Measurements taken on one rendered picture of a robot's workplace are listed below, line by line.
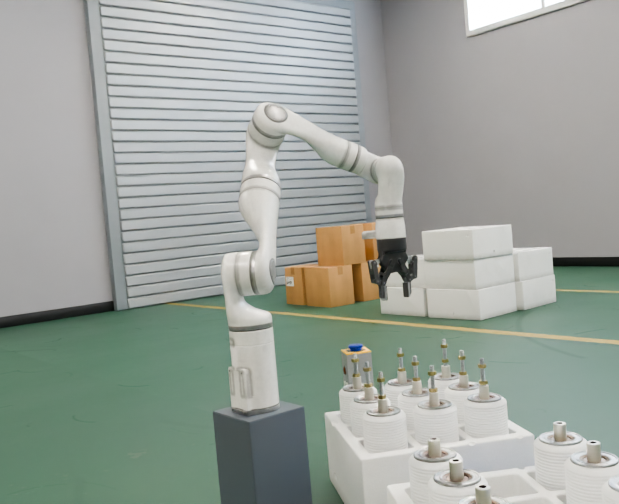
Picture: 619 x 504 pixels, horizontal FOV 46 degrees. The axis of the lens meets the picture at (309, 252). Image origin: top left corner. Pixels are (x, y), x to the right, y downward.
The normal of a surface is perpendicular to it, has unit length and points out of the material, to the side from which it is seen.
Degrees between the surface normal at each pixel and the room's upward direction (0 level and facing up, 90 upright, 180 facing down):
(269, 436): 90
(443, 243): 90
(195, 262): 90
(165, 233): 90
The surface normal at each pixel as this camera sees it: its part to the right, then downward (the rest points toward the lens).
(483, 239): 0.63, -0.01
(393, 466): 0.18, 0.04
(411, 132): -0.78, 0.10
